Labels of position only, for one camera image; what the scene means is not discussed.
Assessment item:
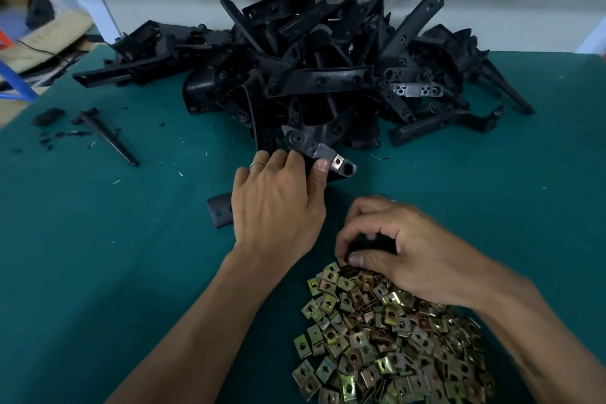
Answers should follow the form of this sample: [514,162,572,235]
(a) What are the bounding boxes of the person's right hand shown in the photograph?
[334,195,498,310]

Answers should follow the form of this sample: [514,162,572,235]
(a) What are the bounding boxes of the person's left hand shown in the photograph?
[230,150,331,272]

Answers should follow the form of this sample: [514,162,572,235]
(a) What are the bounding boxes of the pile of brass clip nuts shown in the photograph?
[292,259,498,404]

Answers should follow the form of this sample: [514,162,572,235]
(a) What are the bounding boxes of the pile of black plastic brackets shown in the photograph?
[74,0,534,152]

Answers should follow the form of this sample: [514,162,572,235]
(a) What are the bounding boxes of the person's left forearm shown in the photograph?
[109,252,285,404]

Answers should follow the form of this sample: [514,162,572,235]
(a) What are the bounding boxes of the green table cloth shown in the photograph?
[0,44,606,404]

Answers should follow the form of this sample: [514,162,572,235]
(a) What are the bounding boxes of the thin black plastic strip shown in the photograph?
[76,107,140,168]

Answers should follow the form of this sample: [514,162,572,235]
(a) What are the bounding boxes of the small black plastic scrap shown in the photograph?
[33,108,66,128]

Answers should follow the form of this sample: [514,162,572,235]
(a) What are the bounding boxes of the brown cardboard piece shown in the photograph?
[0,9,96,73]

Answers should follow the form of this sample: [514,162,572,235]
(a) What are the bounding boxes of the black bag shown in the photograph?
[23,0,55,31]

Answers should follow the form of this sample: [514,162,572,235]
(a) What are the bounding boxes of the white metal rack frame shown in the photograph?
[576,15,606,57]

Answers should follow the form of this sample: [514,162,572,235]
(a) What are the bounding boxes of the blue metal frame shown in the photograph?
[0,58,39,102]

